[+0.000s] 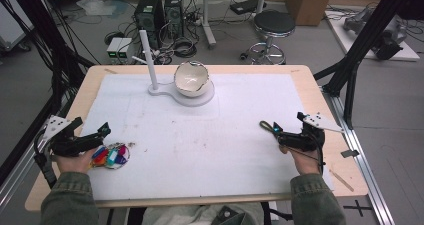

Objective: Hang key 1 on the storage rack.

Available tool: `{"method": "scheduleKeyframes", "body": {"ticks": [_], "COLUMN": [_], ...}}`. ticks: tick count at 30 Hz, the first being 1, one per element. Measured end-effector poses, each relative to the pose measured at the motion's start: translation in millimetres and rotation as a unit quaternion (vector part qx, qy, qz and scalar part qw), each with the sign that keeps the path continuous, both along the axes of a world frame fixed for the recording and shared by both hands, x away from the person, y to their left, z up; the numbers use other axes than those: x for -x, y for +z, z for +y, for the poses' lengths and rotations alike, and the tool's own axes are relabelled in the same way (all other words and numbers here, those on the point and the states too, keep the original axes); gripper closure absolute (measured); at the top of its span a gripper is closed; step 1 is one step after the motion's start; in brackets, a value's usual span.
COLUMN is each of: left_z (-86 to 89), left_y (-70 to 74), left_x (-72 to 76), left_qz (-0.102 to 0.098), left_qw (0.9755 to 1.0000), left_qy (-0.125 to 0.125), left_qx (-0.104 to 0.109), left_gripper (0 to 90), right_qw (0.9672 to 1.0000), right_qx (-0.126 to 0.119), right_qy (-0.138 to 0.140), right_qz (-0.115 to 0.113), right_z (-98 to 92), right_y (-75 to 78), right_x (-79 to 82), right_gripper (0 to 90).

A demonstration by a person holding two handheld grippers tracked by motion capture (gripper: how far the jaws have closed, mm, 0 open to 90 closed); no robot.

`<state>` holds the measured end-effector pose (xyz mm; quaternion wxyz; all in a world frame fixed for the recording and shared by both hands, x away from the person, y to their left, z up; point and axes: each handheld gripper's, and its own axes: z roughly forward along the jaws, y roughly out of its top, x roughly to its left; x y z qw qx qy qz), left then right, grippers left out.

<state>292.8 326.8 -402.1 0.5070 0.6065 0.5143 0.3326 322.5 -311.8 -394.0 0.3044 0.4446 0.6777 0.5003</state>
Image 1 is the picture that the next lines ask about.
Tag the white floor board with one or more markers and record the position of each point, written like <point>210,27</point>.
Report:
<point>353,41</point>

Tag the aluminium rail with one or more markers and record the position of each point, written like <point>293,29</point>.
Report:
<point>363,158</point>

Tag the grey metal clip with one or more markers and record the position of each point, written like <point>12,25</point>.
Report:
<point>350,153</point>

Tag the white hook stand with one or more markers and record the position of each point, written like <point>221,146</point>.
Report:
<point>151,68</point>

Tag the black round stool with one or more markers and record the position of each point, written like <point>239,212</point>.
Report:
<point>274,23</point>

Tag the brown cardboard box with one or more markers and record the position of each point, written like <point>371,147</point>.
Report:
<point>310,3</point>

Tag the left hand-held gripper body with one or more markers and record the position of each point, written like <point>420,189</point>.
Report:
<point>71,143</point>

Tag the black metal frame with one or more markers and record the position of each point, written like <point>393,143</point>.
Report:
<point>363,41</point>
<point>43,35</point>

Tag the large black computer tower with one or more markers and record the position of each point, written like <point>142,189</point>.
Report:
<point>149,15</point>

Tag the small black computer tower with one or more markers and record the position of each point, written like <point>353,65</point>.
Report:
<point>174,11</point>

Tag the person's right hand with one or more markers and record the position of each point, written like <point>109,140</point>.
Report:
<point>306,163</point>

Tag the white eggshell-shaped bowl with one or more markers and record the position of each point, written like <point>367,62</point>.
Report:
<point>191,80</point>

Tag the person's lap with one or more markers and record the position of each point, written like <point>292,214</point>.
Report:
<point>200,215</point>

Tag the strip of brown tape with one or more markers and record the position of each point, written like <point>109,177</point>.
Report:
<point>110,71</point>

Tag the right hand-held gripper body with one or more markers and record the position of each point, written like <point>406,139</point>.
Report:
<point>306,140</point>

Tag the white power supply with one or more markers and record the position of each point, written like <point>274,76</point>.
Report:
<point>114,48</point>
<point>125,49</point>

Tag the flat black device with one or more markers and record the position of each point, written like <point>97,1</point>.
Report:
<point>245,6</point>

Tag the grey machine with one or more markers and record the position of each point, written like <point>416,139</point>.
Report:
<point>386,35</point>

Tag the thin wooden stick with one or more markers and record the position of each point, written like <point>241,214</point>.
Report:
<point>341,180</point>

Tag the person's left hand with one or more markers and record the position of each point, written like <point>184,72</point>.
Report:
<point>75,163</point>

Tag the bunch of coloured key tags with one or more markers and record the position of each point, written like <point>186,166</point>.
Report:
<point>111,156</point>

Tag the white table mat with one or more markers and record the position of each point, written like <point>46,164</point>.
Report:
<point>206,145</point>

